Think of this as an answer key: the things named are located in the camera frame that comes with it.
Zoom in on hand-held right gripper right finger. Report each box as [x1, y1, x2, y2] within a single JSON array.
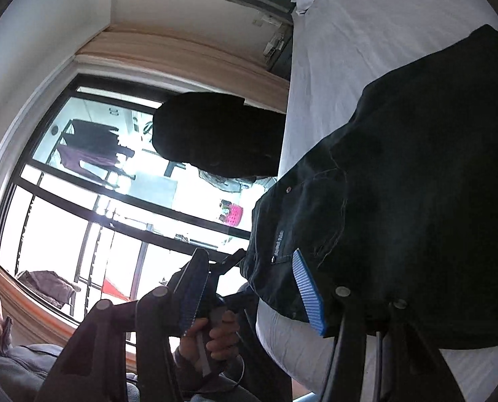
[[292, 249, 457, 402]]

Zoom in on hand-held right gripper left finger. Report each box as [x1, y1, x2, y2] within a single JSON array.
[[35, 248, 211, 402]]

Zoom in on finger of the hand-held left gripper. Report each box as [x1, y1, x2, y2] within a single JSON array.
[[210, 249, 249, 278]]

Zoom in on black denim pants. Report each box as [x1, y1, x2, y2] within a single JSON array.
[[240, 24, 498, 349]]

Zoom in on person's left forearm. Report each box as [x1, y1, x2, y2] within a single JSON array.
[[173, 349, 254, 402]]

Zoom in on person's left hand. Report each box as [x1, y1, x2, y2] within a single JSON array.
[[179, 310, 242, 375]]

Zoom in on pink basket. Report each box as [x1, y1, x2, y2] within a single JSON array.
[[220, 202, 245, 227]]

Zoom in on black fur coat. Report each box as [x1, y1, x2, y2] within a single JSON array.
[[152, 92, 288, 179]]

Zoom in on dark clothes on drying rack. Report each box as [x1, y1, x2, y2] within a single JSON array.
[[58, 119, 134, 172]]

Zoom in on person in grey jacket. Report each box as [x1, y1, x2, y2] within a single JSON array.
[[0, 314, 141, 402]]

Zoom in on grey nightstand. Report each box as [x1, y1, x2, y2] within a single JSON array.
[[263, 19, 295, 81]]

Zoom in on bed with white sheet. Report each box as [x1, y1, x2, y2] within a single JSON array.
[[255, 0, 498, 402]]

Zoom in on thin black cable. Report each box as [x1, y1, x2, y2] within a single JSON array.
[[228, 310, 247, 388]]

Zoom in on black window frame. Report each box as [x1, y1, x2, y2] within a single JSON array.
[[0, 73, 254, 323]]

